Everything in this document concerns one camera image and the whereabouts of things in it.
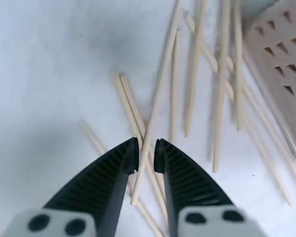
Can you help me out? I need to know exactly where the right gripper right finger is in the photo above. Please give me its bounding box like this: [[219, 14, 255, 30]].
[[153, 138, 266, 237]]

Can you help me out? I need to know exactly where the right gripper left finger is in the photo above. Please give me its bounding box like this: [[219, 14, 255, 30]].
[[11, 137, 140, 237]]

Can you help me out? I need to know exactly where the beige perforated plastic basket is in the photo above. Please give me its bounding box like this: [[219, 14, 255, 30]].
[[243, 0, 296, 161]]

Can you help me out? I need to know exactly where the wooden chopstick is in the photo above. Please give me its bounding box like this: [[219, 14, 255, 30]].
[[170, 30, 182, 143], [184, 0, 208, 138], [211, 0, 232, 173], [110, 71, 169, 218], [184, 12, 294, 207], [120, 75, 167, 198], [233, 0, 245, 132], [130, 0, 185, 206], [224, 55, 296, 185], [80, 120, 167, 237]]

